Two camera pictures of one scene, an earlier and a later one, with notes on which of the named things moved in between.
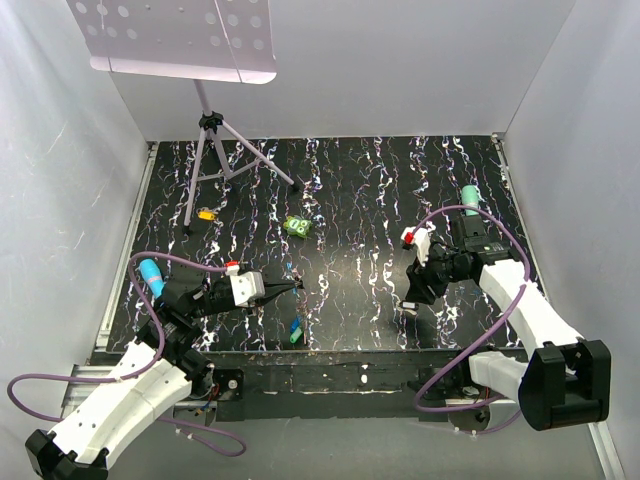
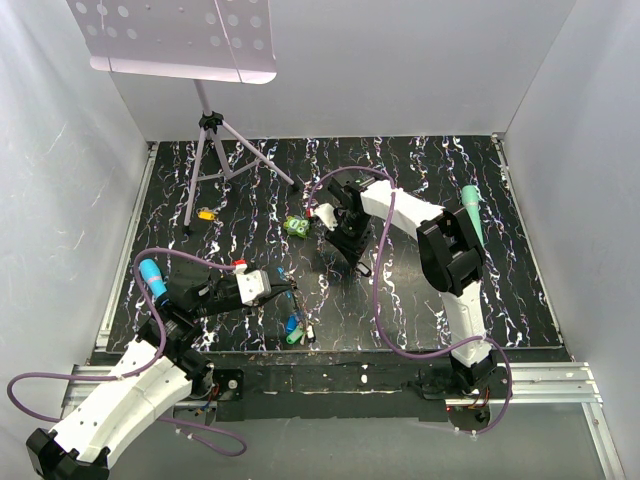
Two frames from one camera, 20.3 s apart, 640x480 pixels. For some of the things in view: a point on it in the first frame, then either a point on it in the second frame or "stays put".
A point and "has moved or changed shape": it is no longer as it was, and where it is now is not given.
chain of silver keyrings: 305,311 has moved or changed shape
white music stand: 226,41 stays put
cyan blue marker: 153,276 stays put
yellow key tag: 206,214 stays put
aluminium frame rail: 126,246 stays put
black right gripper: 418,277 → 352,250
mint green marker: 470,196 stays put
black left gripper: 271,288 stays put
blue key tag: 296,323 has moved or changed shape
